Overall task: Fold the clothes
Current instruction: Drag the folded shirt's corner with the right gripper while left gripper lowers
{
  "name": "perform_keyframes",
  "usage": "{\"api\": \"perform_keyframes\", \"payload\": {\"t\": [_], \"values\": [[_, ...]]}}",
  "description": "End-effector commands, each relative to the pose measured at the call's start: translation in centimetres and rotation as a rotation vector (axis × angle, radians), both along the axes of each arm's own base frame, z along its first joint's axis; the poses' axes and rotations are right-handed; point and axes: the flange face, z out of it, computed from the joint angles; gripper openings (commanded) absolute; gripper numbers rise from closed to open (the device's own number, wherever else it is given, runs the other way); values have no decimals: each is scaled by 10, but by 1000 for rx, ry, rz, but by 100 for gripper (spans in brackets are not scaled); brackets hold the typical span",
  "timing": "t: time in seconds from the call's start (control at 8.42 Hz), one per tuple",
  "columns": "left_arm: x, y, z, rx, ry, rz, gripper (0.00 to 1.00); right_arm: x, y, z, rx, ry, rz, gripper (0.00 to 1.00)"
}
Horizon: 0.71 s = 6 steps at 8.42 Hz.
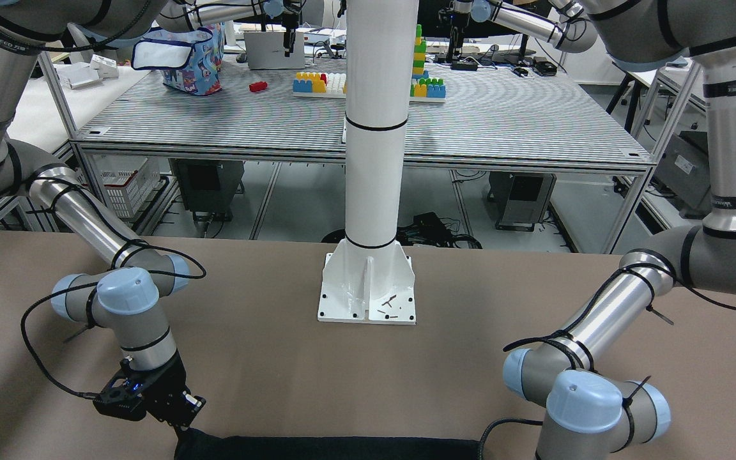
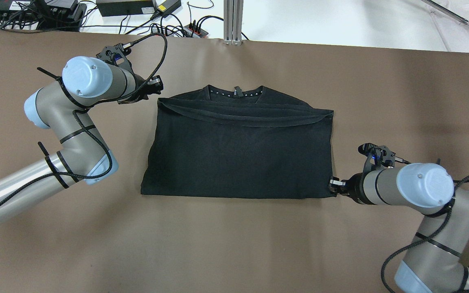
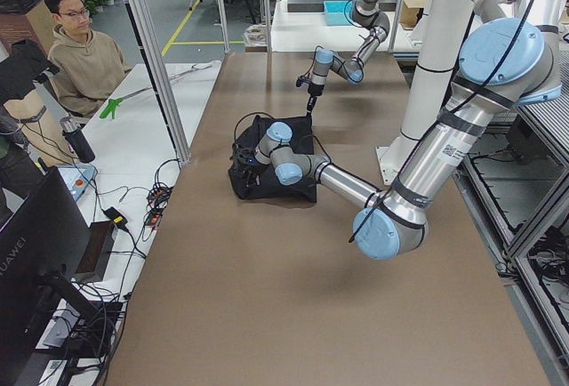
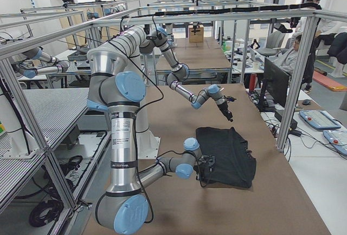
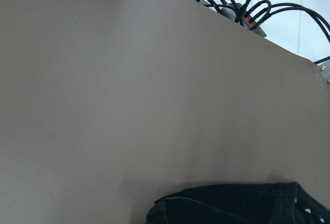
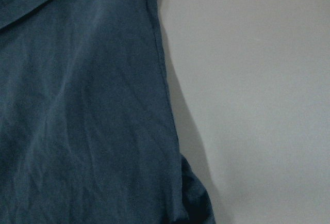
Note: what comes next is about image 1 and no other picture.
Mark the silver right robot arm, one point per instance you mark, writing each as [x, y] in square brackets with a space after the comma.
[151, 379]

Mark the black printed t-shirt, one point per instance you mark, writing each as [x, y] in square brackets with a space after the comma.
[195, 444]

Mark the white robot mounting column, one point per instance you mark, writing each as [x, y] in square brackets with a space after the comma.
[368, 278]

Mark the colourful fabric bag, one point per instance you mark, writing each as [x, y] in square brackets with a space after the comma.
[189, 62]

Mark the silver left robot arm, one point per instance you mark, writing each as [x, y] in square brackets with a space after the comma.
[587, 415]

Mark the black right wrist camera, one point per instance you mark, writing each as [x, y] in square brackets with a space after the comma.
[121, 397]

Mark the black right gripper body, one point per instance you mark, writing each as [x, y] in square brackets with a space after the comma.
[170, 391]

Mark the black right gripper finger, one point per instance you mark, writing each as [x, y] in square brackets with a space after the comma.
[190, 406]

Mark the red toy block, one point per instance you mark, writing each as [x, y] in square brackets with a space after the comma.
[256, 87]

